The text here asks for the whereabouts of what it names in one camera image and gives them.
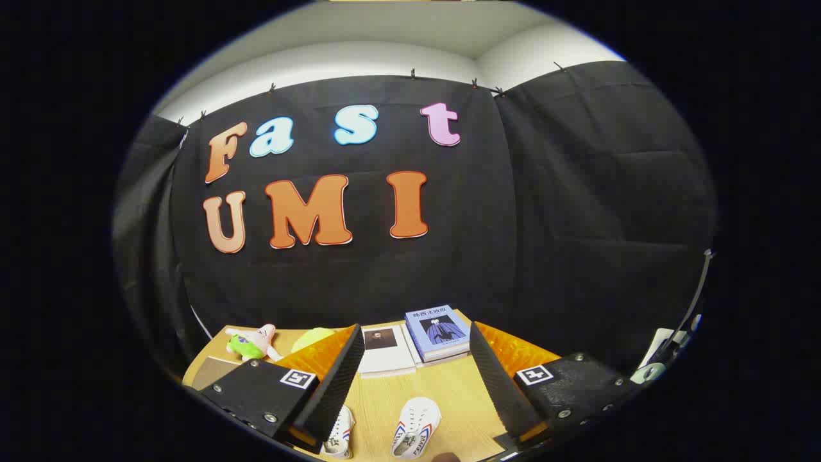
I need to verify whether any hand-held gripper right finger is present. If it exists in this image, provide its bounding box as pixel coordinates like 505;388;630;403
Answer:
468;320;643;453

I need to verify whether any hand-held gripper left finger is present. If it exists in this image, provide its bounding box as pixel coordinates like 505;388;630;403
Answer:
198;323;366;455

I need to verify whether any white striped canvas shoe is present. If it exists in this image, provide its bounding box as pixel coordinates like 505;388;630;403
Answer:
321;404;355;459
390;397;443;460

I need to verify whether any beige fabric storage box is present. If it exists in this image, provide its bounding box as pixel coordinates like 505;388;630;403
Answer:
190;356;242;391

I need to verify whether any yellow round plush toy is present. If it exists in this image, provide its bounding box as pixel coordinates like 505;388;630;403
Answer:
291;327;337;354

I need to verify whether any white book with dark portrait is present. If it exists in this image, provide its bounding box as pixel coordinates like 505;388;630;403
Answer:
357;325;417;379

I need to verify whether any blue book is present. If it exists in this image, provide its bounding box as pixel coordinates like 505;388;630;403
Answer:
404;305;472;361

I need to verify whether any pink starfish plush toy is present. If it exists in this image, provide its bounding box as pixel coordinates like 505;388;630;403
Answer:
226;323;283;362

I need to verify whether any pale green tape roll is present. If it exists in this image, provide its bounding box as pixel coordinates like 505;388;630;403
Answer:
631;363;668;385

